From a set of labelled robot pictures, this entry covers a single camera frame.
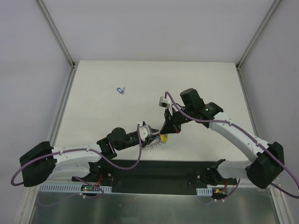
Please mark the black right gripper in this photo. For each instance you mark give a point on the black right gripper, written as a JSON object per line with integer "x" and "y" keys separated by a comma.
{"x": 171, "y": 120}

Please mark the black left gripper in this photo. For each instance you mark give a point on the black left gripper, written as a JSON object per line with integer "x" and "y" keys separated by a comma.
{"x": 147, "y": 139}

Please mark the large metal keyring with rings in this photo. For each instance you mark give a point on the large metal keyring with rings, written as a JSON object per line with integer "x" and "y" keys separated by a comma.
{"x": 152, "y": 146}

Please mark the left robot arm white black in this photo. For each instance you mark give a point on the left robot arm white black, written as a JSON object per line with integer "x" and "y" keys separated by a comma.
{"x": 45, "y": 162}

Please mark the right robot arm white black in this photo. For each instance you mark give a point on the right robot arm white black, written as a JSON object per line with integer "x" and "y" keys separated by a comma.
{"x": 264, "y": 160}

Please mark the blue tagged key on table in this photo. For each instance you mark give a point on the blue tagged key on table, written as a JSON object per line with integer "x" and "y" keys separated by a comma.
{"x": 121, "y": 90}

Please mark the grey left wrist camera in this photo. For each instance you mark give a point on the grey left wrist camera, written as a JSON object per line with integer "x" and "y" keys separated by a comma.
{"x": 143, "y": 130}

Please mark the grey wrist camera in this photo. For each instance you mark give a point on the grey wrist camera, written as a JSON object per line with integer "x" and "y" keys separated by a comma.
{"x": 143, "y": 130}
{"x": 166, "y": 103}

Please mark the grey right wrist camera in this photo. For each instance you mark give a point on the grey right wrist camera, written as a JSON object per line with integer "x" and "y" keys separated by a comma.
{"x": 166, "y": 103}

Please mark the right white cable duct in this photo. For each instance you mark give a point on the right white cable duct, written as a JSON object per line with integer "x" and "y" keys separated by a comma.
{"x": 204, "y": 191}

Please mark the white cable duct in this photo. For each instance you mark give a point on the white cable duct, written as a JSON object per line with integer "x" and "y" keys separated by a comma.
{"x": 67, "y": 188}
{"x": 204, "y": 191}

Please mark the right side frame rail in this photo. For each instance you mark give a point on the right side frame rail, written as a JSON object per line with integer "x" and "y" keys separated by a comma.
{"x": 252, "y": 123}

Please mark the frame rail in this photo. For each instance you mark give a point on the frame rail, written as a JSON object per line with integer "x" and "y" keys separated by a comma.
{"x": 53, "y": 132}
{"x": 252, "y": 123}

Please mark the left side frame rail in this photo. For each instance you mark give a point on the left side frame rail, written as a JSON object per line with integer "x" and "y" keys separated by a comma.
{"x": 53, "y": 132}

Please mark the left aluminium frame post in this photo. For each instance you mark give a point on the left aluminium frame post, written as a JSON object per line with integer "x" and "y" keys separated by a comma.
{"x": 55, "y": 32}

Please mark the aluminium frame post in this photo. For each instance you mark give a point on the aluminium frame post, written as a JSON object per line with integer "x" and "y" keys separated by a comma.
{"x": 55, "y": 32}
{"x": 263, "y": 24}

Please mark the left white cable duct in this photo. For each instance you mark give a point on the left white cable duct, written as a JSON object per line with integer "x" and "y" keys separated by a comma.
{"x": 67, "y": 188}

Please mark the right aluminium frame post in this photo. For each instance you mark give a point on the right aluminium frame post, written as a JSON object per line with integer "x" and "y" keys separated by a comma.
{"x": 263, "y": 24}

